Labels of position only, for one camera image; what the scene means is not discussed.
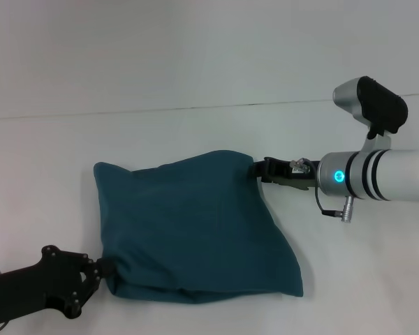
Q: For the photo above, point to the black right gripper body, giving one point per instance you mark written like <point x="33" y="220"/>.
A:
<point x="290" y="174"/>

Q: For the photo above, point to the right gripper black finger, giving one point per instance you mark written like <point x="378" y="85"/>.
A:
<point x="256" y="171"/>

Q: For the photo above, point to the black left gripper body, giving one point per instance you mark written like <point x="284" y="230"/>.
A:
<point x="38" y="282"/>

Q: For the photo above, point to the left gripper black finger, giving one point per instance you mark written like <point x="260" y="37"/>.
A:
<point x="106" y="267"/>

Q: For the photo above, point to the blue shirt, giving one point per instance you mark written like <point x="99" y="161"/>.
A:
<point x="195" y="223"/>

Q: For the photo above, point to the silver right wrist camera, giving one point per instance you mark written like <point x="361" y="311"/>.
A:
<point x="373" y="108"/>

